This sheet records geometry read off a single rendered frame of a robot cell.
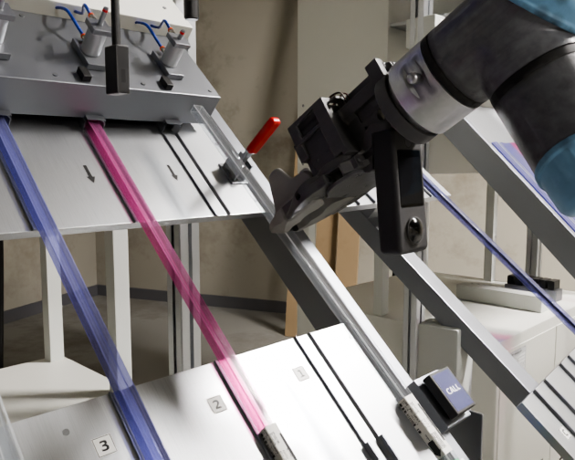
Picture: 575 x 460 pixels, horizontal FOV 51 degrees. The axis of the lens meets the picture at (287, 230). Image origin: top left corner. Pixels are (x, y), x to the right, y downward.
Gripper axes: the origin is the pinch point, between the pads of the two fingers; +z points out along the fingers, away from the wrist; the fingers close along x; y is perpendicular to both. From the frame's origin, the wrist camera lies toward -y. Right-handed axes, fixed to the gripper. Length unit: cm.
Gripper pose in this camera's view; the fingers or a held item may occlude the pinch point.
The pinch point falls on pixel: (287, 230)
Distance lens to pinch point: 66.1
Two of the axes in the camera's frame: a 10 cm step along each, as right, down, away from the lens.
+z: -6.0, 4.7, 6.4
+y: -3.9, -8.8, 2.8
